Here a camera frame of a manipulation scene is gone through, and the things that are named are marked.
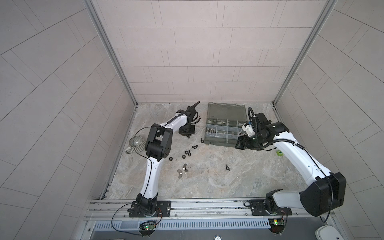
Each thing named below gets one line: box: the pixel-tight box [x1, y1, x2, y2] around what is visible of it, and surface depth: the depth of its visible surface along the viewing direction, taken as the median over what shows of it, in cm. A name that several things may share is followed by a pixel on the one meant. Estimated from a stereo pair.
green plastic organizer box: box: [204, 102, 248, 147], surface depth 102 cm
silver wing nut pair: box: [177, 163, 188, 179], surface depth 84 cm
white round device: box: [315, 225, 345, 240], surface depth 65 cm
